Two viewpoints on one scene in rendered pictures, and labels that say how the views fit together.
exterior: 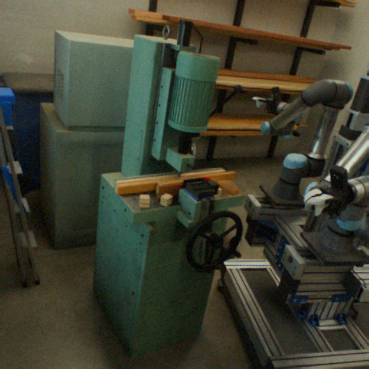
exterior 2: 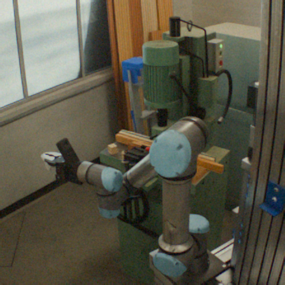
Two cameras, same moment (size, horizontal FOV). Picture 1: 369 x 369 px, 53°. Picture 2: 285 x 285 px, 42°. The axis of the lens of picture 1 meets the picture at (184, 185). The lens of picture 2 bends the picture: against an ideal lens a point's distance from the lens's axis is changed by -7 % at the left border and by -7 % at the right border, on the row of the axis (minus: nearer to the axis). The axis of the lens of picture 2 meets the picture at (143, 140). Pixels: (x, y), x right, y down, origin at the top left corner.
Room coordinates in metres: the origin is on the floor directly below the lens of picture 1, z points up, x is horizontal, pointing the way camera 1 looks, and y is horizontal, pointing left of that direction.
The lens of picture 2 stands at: (0.97, -1.72, 1.94)
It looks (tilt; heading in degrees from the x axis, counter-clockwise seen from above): 27 degrees down; 73
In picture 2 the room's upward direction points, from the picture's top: 2 degrees counter-clockwise
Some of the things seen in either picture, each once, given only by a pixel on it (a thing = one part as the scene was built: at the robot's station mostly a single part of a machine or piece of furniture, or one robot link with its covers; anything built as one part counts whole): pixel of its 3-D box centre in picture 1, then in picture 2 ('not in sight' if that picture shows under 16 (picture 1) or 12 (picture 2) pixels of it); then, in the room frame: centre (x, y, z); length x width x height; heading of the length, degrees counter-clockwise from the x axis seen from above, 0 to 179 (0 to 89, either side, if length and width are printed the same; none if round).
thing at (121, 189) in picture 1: (181, 181); (166, 152); (1.62, 0.01, 0.92); 0.67 x 0.02 x 0.04; 127
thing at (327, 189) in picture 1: (334, 198); (70, 168); (1.07, -0.47, 1.21); 0.12 x 0.08 x 0.09; 130
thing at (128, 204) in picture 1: (187, 202); (150, 168); (1.51, -0.03, 0.87); 0.61 x 0.30 x 0.06; 127
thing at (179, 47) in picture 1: (182, 41); (175, 33); (1.72, 0.12, 1.54); 0.08 x 0.08 x 0.17; 37
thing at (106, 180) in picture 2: (362, 188); (105, 178); (1.17, -0.59, 1.22); 0.11 x 0.08 x 0.09; 130
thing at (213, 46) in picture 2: not in sight; (215, 55); (1.94, 0.11, 1.40); 0.10 x 0.06 x 0.16; 37
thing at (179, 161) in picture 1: (179, 160); (165, 132); (1.62, 0.04, 1.03); 0.14 x 0.07 x 0.09; 37
